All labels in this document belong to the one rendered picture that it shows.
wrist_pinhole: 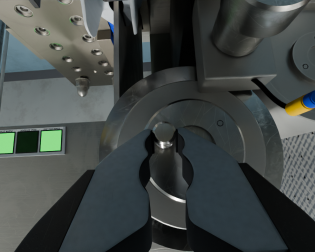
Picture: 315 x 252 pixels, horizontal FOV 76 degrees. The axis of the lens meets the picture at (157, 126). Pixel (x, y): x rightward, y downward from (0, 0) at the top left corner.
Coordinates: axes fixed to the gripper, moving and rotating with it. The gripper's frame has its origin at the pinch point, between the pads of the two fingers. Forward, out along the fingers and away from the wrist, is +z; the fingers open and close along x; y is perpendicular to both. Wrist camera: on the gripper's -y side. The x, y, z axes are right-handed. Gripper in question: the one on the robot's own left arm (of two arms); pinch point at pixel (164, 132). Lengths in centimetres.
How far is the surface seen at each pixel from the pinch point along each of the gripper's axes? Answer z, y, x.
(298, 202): 10.1, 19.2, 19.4
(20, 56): 219, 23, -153
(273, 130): 3.1, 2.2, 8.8
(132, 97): 5.4, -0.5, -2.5
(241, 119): 3.2, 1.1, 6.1
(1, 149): 30, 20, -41
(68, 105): 213, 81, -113
